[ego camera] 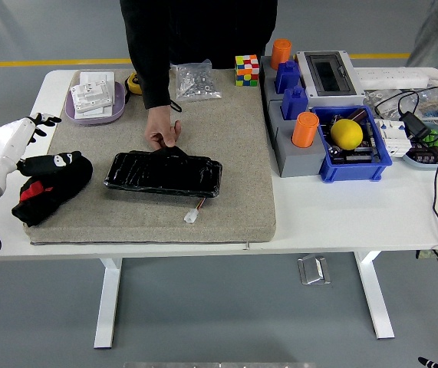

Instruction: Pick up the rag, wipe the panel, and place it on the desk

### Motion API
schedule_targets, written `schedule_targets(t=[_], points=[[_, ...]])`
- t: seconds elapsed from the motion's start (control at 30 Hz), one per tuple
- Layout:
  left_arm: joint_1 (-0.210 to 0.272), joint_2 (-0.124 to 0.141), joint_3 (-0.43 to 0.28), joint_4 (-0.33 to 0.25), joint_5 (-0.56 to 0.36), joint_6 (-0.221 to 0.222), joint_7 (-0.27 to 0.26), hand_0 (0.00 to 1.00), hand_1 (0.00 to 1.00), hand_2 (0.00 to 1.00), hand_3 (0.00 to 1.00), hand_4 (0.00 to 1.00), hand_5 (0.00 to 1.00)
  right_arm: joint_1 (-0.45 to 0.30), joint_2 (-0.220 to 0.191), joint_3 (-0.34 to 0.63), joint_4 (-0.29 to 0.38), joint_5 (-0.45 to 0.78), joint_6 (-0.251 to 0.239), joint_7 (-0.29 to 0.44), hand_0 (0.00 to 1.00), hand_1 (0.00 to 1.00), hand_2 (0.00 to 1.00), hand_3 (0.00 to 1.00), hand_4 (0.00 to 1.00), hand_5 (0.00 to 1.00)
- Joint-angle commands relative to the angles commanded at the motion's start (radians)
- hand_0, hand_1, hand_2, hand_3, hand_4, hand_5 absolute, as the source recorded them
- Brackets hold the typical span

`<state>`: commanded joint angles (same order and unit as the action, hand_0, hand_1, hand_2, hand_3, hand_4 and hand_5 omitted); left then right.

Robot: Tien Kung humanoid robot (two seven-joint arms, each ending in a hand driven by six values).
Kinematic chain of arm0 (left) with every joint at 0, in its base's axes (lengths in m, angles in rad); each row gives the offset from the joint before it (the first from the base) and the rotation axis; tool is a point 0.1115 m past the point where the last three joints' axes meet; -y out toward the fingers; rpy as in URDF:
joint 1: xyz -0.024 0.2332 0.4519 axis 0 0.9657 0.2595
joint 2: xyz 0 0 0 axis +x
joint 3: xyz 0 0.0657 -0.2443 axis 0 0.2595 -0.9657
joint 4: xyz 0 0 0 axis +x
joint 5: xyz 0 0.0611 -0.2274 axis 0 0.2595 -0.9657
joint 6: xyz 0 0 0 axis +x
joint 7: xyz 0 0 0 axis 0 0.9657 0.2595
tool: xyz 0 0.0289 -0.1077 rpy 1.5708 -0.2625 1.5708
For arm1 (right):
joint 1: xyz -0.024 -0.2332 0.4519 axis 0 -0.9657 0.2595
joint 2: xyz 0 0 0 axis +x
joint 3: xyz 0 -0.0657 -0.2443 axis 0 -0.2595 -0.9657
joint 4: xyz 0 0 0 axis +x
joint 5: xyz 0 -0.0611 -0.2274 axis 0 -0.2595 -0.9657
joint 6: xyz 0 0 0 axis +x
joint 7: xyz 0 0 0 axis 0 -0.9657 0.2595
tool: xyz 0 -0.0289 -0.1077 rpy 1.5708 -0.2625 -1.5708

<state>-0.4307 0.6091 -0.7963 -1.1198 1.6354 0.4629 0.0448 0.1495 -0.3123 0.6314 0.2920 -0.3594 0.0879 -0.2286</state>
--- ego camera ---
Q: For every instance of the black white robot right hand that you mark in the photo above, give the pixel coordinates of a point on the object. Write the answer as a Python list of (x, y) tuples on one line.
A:
[(430, 363)]

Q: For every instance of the person's right hand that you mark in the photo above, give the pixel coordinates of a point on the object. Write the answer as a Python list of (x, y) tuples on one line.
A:
[(161, 124)]

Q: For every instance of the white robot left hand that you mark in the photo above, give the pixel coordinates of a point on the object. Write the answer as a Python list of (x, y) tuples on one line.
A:
[(5, 143)]

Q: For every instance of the black panel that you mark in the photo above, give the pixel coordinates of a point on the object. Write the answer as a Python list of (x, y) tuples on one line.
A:
[(161, 174)]

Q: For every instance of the person's right forearm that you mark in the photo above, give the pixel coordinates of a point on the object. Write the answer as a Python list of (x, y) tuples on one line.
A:
[(152, 80)]

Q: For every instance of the purple oval tray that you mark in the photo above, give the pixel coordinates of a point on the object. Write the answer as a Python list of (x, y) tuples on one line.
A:
[(117, 105)]

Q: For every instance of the yellow black tape measure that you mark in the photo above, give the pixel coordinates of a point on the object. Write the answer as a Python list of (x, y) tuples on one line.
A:
[(134, 83)]

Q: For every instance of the clear bag of screws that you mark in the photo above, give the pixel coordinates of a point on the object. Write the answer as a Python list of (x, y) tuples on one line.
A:
[(197, 82)]

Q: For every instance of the white table leg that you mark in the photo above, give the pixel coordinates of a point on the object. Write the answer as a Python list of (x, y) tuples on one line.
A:
[(107, 306), (376, 303)]

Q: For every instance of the grey-brown mat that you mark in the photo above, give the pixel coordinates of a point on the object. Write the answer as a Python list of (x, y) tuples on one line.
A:
[(234, 161)]

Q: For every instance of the multicolour puzzle cube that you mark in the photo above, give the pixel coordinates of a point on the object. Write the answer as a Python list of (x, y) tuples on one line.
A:
[(247, 71)]

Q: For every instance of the blue block with knob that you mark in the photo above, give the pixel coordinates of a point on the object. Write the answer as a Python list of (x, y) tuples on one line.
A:
[(294, 103), (287, 78)]

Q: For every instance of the orange cylinder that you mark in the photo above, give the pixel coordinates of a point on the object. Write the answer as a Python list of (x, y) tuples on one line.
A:
[(281, 53), (305, 130)]

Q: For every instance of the silver floor socket plate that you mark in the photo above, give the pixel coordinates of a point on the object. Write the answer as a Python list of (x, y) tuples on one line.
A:
[(314, 270)]

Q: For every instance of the shiny metal ball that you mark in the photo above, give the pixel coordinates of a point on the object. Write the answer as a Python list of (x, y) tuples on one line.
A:
[(334, 152)]

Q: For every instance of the yellow ball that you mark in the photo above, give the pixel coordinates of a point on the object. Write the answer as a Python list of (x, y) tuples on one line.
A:
[(347, 134)]

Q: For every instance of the brown cylindrical capacitor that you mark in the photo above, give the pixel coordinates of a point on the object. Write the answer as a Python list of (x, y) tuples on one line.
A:
[(356, 114)]

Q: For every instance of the blue plastic bin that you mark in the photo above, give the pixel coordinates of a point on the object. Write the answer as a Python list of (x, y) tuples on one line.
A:
[(353, 170)]

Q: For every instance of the light blue oval tray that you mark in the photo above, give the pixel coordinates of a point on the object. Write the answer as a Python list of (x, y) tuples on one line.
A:
[(429, 165)]

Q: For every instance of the black electronic components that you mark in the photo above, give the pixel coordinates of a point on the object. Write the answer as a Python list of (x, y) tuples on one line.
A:
[(425, 155)]

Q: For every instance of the dark circuit board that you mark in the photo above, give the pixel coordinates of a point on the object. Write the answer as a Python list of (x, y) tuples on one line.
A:
[(370, 147)]

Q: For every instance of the white circuit breaker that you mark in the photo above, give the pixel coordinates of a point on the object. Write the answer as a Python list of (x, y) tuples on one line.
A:
[(393, 143)]

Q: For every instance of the white power strip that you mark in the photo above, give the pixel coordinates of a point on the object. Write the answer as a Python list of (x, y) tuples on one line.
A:
[(391, 78)]

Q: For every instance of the black power adapter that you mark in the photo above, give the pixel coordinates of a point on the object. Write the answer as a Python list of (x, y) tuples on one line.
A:
[(416, 126)]

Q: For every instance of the clear bag of parts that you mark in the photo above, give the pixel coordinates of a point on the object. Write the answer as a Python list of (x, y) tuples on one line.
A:
[(429, 103)]

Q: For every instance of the white switch plate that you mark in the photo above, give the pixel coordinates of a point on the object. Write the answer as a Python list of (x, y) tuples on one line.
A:
[(91, 96), (105, 112), (96, 77)]

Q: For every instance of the grey electrical enclosure box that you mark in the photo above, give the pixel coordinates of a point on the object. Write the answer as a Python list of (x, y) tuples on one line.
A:
[(331, 94)]

